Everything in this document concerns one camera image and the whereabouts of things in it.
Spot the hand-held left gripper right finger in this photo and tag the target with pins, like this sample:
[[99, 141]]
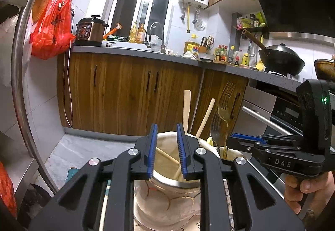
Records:
[[182, 152]]

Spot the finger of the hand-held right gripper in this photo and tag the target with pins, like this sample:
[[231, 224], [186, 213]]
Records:
[[240, 144], [248, 136]]

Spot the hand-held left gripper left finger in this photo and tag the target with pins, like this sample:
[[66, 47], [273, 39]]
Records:
[[151, 152]]

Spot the silver fork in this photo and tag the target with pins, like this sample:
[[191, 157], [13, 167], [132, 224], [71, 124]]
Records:
[[216, 129]]

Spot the yellow plastic utensil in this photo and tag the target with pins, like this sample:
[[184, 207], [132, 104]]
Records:
[[210, 141]]

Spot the gold fork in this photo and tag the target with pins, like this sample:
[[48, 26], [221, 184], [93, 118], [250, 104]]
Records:
[[224, 116]]

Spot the floral ceramic utensil holder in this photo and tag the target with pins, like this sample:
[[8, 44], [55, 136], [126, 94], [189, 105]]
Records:
[[167, 194]]

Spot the person's right hand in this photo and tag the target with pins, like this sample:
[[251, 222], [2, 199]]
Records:
[[308, 186]]

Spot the stainless steel built-in oven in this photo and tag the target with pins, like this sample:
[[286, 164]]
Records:
[[261, 105]]

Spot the wooden base cabinets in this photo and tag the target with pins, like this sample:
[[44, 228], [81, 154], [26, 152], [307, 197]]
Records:
[[117, 95]]

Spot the white ceramic holder saucer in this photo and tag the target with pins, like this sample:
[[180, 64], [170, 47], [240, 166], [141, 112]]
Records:
[[146, 221]]

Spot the black wok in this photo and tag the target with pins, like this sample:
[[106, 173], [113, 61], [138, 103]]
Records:
[[282, 61]]

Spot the row of condiment bottles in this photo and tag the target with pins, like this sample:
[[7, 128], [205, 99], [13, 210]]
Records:
[[222, 54]]

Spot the grey kitchen countertop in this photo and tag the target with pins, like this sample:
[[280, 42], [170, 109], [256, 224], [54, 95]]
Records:
[[157, 57]]

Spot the knife block with scissors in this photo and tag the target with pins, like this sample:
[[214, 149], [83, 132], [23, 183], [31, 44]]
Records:
[[202, 49]]

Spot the yellow lidded oil container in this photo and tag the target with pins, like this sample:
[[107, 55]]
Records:
[[191, 46]]

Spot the curved sink faucet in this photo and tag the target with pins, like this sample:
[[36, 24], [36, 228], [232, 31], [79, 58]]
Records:
[[162, 42]]

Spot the orange liquid bottle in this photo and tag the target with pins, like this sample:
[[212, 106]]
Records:
[[140, 36]]

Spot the yellow liquid bottle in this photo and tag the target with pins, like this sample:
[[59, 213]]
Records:
[[133, 36]]

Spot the green flat box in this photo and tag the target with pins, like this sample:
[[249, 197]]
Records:
[[117, 38]]

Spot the orange spray bottle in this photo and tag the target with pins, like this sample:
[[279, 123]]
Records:
[[112, 32]]

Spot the electric pressure cooker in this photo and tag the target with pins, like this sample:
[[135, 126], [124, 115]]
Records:
[[89, 33]]

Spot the bulging red plastic bag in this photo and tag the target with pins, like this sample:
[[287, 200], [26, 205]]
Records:
[[6, 189]]

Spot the hanging red plastic bag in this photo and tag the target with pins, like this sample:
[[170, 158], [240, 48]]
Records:
[[52, 32]]

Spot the stainless steel shelf rack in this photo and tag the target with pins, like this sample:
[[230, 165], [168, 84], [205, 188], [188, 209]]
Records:
[[17, 63]]

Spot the white plastic bag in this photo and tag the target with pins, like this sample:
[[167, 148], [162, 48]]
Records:
[[7, 50]]

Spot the black wall spice rack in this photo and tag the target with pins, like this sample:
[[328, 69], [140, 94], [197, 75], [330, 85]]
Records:
[[251, 29]]

